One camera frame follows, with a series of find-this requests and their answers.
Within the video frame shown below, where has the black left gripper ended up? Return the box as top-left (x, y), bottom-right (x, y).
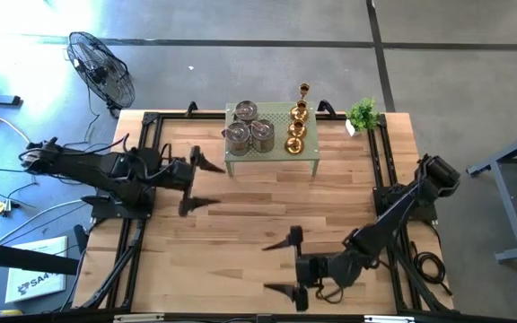
top-left (166, 145), bottom-right (226, 218)

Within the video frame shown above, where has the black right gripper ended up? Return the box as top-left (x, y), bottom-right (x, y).
top-left (261, 225), bottom-right (334, 312)

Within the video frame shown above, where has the glass jar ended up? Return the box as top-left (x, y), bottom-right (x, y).
top-left (221, 120), bottom-right (251, 157)

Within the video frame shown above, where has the gold candlestick holder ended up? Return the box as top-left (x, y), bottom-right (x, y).
top-left (287, 100), bottom-right (309, 139)
top-left (284, 118), bottom-right (306, 156)
top-left (290, 83), bottom-right (311, 122)

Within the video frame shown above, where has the green perforated metal shelf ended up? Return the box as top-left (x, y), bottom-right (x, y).
top-left (223, 101), bottom-right (321, 177)

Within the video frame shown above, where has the black floor fan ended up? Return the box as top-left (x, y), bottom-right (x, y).
top-left (66, 31), bottom-right (136, 118)

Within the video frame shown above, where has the green plant in white pot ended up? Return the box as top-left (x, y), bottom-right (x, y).
top-left (345, 97), bottom-right (381, 137)

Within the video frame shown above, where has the white printed box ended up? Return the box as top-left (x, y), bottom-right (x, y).
top-left (4, 236), bottom-right (68, 304)

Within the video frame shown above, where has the black floor beam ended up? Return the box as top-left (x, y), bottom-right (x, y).
top-left (0, 239), bottom-right (81, 276)

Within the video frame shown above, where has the coiled black cable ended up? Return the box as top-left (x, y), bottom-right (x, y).
top-left (413, 241), bottom-right (449, 297)

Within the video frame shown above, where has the white floor cable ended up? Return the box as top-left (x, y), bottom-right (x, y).
top-left (0, 199), bottom-right (90, 246)

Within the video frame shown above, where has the grey-blue table frame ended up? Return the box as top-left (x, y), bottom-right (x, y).
top-left (466, 125), bottom-right (517, 264)

